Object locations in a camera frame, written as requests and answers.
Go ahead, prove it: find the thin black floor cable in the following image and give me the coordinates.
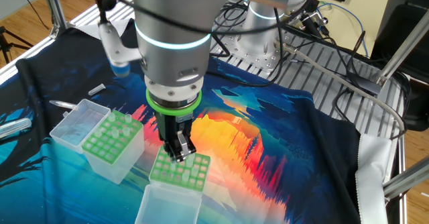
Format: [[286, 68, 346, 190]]
[[11, 0, 50, 30]]

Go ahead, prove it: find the wrist camera on silver bracket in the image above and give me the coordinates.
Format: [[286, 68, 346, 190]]
[[98, 21, 143, 78]]

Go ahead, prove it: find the blue cable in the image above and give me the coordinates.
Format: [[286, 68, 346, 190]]
[[316, 1, 369, 58]]

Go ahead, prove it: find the black cable with adapter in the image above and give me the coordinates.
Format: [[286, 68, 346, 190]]
[[281, 22, 412, 141]]

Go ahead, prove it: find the slanted aluminium frame post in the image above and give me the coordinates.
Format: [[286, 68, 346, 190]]
[[373, 11, 429, 87]]

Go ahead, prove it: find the slim blue-capped conical tube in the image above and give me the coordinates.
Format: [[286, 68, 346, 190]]
[[49, 99, 80, 111]]

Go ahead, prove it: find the green flange adapter ring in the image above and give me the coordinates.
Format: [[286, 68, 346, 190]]
[[145, 89, 203, 117]]

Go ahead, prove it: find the printed sunset landscape cloth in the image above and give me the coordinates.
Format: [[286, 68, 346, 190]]
[[0, 17, 393, 224]]

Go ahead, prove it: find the black office chair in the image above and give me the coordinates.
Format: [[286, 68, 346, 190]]
[[370, 0, 429, 84]]

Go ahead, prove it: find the aluminium frame beam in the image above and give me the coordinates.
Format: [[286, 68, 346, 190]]
[[383, 156, 429, 200]]

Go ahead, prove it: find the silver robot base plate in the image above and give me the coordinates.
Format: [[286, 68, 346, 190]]
[[209, 25, 296, 72]]

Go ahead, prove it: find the black tripod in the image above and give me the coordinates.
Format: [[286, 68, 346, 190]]
[[0, 25, 34, 66]]

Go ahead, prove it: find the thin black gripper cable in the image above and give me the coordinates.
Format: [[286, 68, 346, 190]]
[[204, 2, 286, 88]]

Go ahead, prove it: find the grey cable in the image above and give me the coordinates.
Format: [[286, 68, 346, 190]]
[[273, 39, 407, 134]]

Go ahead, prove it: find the clear box green tip rack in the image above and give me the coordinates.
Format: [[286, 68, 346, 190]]
[[49, 99, 145, 185], [133, 146, 212, 224]]

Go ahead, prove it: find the silver metal clamp stand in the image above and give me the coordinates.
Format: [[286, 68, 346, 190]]
[[300, 2, 331, 30]]

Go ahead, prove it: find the black camera cable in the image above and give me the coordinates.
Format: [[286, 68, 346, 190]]
[[93, 0, 319, 36]]

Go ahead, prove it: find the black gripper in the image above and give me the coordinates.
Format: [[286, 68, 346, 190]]
[[156, 112, 198, 163]]

